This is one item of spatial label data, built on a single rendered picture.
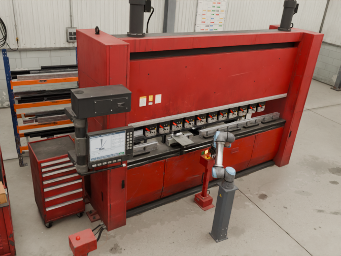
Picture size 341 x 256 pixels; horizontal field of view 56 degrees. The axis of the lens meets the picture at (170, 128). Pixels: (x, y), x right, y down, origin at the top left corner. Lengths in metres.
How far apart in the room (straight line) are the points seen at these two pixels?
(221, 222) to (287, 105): 2.47
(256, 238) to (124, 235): 1.66
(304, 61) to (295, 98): 0.59
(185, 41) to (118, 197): 2.00
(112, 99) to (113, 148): 0.49
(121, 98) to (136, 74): 0.74
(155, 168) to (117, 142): 1.21
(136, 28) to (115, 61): 0.53
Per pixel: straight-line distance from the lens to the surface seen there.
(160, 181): 4.38
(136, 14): 3.59
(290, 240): 4.64
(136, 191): 4.26
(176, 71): 3.93
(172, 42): 3.78
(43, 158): 3.89
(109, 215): 4.13
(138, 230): 4.30
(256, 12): 10.03
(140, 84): 3.71
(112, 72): 3.28
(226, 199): 3.88
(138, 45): 3.55
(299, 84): 5.52
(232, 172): 3.73
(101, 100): 2.90
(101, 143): 3.06
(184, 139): 4.24
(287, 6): 5.23
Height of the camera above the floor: 2.96
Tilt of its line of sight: 26 degrees down
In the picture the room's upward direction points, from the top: 5 degrees clockwise
